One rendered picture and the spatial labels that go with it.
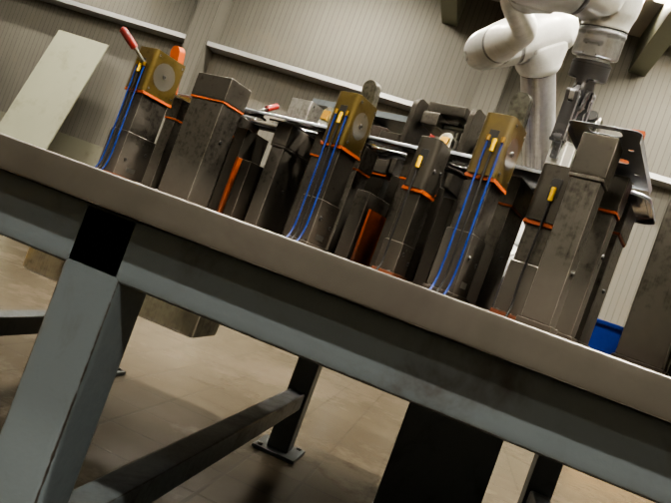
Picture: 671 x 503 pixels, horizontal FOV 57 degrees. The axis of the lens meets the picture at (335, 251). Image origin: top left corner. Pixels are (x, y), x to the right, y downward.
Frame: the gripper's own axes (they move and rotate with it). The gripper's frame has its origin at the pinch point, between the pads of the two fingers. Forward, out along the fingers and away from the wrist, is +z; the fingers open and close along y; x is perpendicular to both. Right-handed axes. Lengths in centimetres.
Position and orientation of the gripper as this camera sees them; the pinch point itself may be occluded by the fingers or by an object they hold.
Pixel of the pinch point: (558, 161)
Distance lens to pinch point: 136.2
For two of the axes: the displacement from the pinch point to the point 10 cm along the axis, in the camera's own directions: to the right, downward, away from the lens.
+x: 7.8, 3.6, -5.1
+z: -2.2, 9.3, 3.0
